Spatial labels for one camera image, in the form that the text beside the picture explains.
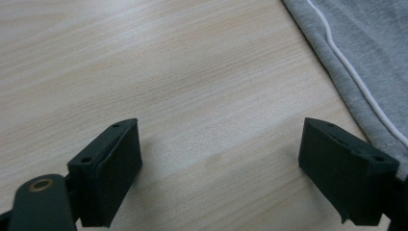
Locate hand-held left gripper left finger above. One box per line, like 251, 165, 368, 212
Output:
66, 117, 143, 228

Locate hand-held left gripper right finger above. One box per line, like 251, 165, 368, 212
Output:
297, 116, 400, 227

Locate grey shorts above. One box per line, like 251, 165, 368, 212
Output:
282, 0, 408, 181

